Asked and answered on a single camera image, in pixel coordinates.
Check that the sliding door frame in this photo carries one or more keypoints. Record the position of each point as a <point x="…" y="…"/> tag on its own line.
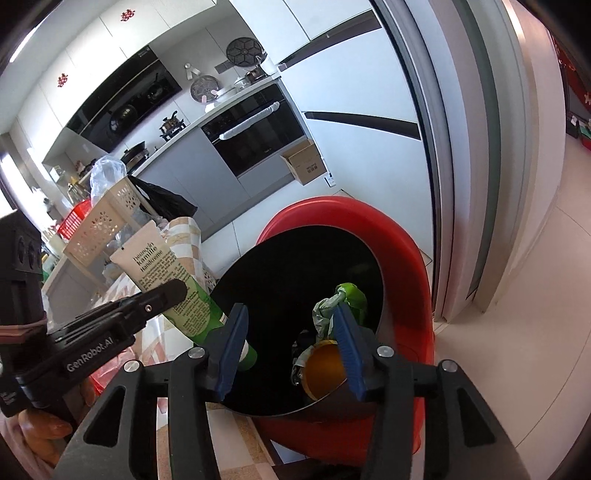
<point x="461" y="161"/>

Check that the white refrigerator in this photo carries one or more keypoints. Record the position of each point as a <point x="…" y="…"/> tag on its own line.
<point x="360" y="152"/>

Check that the round black baking tray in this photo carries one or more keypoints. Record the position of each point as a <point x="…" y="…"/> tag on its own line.
<point x="243" y="50"/>

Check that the red paper decal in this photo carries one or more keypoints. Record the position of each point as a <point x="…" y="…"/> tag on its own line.
<point x="127" y="16"/>
<point x="63" y="80"/>

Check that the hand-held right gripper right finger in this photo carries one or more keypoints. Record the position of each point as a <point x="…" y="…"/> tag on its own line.
<point x="348" y="350"/>

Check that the black built-in oven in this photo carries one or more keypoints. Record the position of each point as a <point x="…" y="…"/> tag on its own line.
<point x="258" y="134"/>

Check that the black round bin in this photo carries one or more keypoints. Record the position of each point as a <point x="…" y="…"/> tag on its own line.
<point x="277" y="286"/>

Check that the crumpled clear bag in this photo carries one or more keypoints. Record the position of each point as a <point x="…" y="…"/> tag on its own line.
<point x="107" y="177"/>

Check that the green carton box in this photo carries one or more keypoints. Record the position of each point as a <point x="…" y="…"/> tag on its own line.
<point x="157" y="272"/>

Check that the green snack wrapper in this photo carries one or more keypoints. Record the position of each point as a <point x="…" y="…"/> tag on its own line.
<point x="353" y="300"/>

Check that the red plastic basket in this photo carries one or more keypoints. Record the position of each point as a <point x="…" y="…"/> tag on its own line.
<point x="74" y="219"/>

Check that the person's left hand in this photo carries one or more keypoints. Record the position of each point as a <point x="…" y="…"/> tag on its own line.
<point x="44" y="431"/>

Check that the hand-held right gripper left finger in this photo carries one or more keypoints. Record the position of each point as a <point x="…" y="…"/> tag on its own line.
<point x="231" y="350"/>

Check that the round grey steamer plate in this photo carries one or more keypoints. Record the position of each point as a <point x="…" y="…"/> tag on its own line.
<point x="205" y="88"/>

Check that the white rice cooker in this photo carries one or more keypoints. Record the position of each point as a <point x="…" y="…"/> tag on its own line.
<point x="271" y="66"/>

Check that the white upper cabinets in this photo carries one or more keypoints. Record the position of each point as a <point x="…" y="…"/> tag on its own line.
<point x="92" y="46"/>

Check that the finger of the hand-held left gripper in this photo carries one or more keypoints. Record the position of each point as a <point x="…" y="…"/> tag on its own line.
<point x="157" y="302"/>

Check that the red plastic stool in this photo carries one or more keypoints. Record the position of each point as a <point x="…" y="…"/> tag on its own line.
<point x="406" y="277"/>

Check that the cardboard box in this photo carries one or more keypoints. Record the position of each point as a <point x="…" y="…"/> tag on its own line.
<point x="304" y="164"/>

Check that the black bag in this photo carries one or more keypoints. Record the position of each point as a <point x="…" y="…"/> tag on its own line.
<point x="161" y="198"/>

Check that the black frying pan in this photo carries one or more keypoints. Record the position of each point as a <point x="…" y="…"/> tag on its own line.
<point x="135" y="152"/>

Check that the beige plastic chair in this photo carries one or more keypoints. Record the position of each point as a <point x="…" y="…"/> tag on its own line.
<point x="101" y="221"/>

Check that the black range hood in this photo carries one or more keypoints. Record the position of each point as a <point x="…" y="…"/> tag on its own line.
<point x="124" y="101"/>

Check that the red paper cup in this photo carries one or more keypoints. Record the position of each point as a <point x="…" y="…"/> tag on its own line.
<point x="325" y="369"/>

